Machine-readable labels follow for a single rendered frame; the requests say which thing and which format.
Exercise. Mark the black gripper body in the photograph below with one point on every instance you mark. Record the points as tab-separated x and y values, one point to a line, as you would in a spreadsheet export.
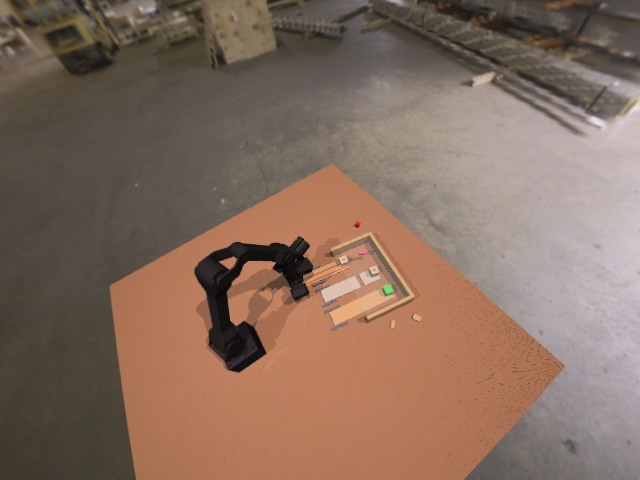
297	291

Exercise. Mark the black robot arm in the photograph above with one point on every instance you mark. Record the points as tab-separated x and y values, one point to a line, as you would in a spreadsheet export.
216	280

